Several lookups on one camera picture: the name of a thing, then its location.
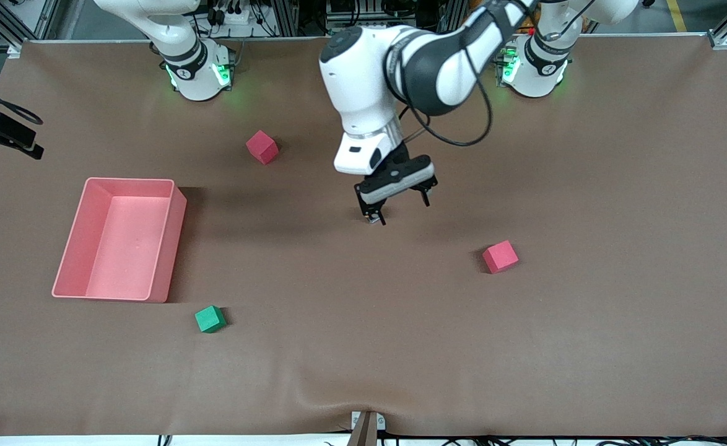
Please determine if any pink foam cube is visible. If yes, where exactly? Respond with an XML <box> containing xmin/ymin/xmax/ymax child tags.
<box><xmin>482</xmin><ymin>240</ymin><xmax>520</xmax><ymax>274</ymax></box>
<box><xmin>245</xmin><ymin>129</ymin><xmax>279</xmax><ymax>165</ymax></box>

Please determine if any brown table cover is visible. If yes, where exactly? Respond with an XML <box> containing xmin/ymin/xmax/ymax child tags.
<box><xmin>0</xmin><ymin>34</ymin><xmax>727</xmax><ymax>437</ymax></box>

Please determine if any pink plastic bin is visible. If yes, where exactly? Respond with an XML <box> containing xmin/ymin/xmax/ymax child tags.
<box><xmin>51</xmin><ymin>177</ymin><xmax>188</xmax><ymax>304</ymax></box>

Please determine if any green foam cube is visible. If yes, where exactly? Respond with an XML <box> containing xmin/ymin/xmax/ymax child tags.
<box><xmin>194</xmin><ymin>305</ymin><xmax>227</xmax><ymax>334</ymax></box>

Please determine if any white power strip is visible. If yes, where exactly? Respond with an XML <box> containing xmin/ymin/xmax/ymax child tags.
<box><xmin>214</xmin><ymin>5</ymin><xmax>251</xmax><ymax>27</ymax></box>

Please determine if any yellow floor tape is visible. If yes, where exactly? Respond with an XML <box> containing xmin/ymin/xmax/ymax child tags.
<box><xmin>666</xmin><ymin>0</ymin><xmax>690</xmax><ymax>33</ymax></box>

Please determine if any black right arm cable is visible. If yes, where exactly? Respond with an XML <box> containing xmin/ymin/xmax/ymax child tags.
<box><xmin>0</xmin><ymin>74</ymin><xmax>44</xmax><ymax>125</ymax></box>

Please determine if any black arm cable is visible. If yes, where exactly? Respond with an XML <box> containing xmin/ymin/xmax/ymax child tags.
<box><xmin>401</xmin><ymin>62</ymin><xmax>495</xmax><ymax>148</ymax></box>
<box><xmin>0</xmin><ymin>74</ymin><xmax>44</xmax><ymax>125</ymax></box>

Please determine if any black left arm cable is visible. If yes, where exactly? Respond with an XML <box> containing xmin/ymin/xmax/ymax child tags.
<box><xmin>401</xmin><ymin>62</ymin><xmax>495</xmax><ymax>148</ymax></box>

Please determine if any metal clamp bracket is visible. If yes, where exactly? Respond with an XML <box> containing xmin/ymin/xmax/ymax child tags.
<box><xmin>350</xmin><ymin>411</ymin><xmax>386</xmax><ymax>432</ymax></box>

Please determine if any brown angled post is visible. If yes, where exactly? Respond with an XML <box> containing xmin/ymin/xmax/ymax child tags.
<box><xmin>346</xmin><ymin>411</ymin><xmax>378</xmax><ymax>446</ymax></box>

